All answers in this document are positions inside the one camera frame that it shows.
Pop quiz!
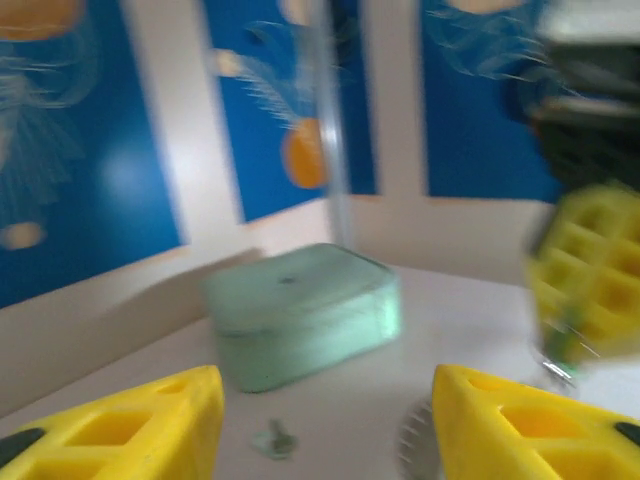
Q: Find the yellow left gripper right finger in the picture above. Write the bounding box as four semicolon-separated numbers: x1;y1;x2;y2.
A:
432;363;640;480

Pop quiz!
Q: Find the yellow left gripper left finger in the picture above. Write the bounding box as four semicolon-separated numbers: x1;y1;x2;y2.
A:
0;364;225;480

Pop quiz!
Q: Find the mint green zipper case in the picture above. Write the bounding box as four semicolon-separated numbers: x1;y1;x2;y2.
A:
202;243;403;395

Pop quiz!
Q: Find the aluminium frame post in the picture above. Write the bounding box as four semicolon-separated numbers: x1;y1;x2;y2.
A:
312;0;354;247

